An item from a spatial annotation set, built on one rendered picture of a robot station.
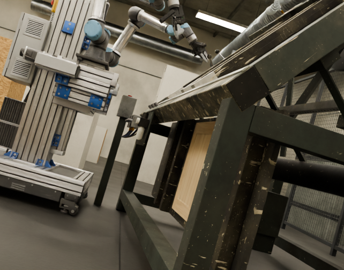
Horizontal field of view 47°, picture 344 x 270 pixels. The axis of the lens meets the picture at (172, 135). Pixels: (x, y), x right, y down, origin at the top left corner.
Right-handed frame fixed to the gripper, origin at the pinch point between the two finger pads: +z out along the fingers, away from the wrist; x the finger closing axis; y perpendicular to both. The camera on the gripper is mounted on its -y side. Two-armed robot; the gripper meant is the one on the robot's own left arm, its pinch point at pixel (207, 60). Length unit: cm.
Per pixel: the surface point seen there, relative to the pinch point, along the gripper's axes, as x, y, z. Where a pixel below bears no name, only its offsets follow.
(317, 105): 59, -125, 47
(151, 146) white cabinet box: -87, 350, 75
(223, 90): 130, -157, 9
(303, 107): 54, -112, 47
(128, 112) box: 68, 38, 1
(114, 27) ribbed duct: -343, 668, -198
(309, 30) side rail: 99, -172, 8
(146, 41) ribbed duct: -389, 643, -123
